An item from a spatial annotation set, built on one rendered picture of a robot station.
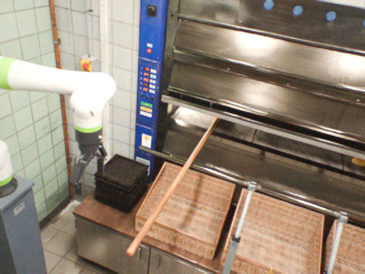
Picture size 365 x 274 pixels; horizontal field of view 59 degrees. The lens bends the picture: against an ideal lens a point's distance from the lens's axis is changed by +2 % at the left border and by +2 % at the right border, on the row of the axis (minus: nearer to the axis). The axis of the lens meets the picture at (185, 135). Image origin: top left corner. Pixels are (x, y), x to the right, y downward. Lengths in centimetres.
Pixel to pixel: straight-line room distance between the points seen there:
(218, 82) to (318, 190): 96
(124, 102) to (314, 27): 133
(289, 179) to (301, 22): 99
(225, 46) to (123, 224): 135
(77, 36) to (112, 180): 102
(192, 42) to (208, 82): 27
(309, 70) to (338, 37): 20
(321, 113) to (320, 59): 31
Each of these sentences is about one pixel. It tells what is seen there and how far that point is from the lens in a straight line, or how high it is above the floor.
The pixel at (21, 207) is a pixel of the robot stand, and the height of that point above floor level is 111.
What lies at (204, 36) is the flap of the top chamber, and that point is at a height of 181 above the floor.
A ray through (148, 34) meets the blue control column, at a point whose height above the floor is 176.
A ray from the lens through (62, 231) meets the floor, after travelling 308.
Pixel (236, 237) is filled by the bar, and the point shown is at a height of 95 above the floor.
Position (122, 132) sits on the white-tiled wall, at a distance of 250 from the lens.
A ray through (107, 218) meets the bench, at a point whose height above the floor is 58.
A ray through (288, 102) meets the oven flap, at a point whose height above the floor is 154.
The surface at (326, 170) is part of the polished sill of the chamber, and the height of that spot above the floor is 117.
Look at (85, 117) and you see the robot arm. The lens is 108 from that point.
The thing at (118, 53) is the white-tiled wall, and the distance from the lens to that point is 224.
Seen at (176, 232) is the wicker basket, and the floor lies 71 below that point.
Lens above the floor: 231
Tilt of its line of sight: 32 degrees down
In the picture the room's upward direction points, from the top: 8 degrees clockwise
